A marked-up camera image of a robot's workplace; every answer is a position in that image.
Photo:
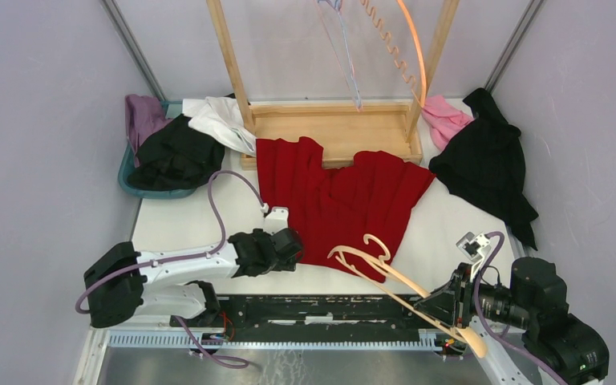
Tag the white garment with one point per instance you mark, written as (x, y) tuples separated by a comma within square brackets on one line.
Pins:
[(220, 118)]

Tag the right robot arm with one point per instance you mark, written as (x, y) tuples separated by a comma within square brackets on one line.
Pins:
[(535, 302)]

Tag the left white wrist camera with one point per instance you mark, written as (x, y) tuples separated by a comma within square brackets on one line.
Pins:
[(275, 219)]

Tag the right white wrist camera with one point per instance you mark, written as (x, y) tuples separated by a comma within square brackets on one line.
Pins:
[(474, 247)]

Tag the teal laundry basket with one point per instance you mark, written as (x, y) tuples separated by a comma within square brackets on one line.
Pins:
[(127, 167)]

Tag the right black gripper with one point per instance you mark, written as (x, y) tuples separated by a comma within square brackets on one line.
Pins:
[(454, 302)]

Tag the pink garment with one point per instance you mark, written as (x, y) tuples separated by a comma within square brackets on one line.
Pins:
[(444, 120)]

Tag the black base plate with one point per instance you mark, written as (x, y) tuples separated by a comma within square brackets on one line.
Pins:
[(312, 318)]

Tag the red skirt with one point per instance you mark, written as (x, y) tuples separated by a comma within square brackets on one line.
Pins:
[(339, 206)]

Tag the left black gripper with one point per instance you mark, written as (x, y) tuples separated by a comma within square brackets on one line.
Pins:
[(288, 264)]

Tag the wooden clothes rack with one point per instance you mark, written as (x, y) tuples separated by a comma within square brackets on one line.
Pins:
[(343, 129)]

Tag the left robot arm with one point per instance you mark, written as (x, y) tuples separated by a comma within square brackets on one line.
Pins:
[(125, 283)]

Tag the purple garment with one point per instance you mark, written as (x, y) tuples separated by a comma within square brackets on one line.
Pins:
[(144, 115)]

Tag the black garment on right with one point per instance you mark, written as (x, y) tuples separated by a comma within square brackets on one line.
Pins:
[(484, 164)]

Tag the black garment in basket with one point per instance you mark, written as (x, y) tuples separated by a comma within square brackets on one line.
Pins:
[(177, 157)]

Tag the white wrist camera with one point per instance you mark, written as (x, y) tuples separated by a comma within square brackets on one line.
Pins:
[(474, 247), (275, 219)]

